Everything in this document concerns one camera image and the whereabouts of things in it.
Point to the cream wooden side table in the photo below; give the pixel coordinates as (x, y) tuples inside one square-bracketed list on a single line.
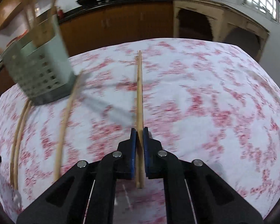
[(235, 21)]

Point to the black kitchen countertop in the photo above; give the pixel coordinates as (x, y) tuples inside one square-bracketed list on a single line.
[(130, 0)]

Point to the brown base cabinets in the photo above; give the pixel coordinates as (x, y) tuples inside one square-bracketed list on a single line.
[(119, 23)]

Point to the brown wall cabinets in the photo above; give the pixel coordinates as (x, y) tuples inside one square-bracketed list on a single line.
[(9, 7)]

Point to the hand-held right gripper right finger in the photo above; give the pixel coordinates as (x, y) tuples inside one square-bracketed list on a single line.
[(146, 154)]

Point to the red floral tablecloth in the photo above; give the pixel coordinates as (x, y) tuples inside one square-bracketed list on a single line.
[(200, 121)]

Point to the green perforated chopstick holder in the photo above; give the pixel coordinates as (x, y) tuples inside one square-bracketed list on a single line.
[(44, 74)]

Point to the small red bottle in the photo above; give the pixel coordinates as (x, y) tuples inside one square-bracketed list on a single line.
[(60, 12)]

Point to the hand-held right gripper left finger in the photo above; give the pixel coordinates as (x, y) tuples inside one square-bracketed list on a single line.
[(132, 154)]

